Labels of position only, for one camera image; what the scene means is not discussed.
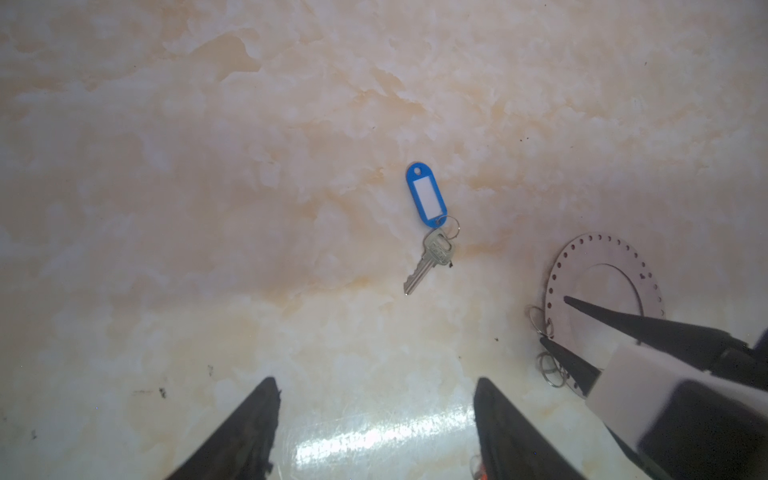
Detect silver key on blue tag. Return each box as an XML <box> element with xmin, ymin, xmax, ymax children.
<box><xmin>403</xmin><ymin>228</ymin><xmax>454</xmax><ymax>296</ymax></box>

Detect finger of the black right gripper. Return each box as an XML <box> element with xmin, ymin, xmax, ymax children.
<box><xmin>539</xmin><ymin>336</ymin><xmax>602</xmax><ymax>396</ymax></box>
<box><xmin>564</xmin><ymin>296</ymin><xmax>749</xmax><ymax>371</ymax></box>

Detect blue key tag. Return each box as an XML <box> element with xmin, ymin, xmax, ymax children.
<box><xmin>405</xmin><ymin>162</ymin><xmax>448</xmax><ymax>228</ymax></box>

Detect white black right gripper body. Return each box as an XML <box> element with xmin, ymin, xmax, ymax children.
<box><xmin>585</xmin><ymin>328</ymin><xmax>767</xmax><ymax>479</ymax></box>

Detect split ring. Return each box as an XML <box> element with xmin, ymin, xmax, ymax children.
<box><xmin>535</xmin><ymin>351</ymin><xmax>570</xmax><ymax>389</ymax></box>

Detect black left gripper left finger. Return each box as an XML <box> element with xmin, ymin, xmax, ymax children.
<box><xmin>168</xmin><ymin>377</ymin><xmax>281</xmax><ymax>480</ymax></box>

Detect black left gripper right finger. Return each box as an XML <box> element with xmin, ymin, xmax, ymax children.
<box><xmin>473</xmin><ymin>377</ymin><xmax>583</xmax><ymax>480</ymax></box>

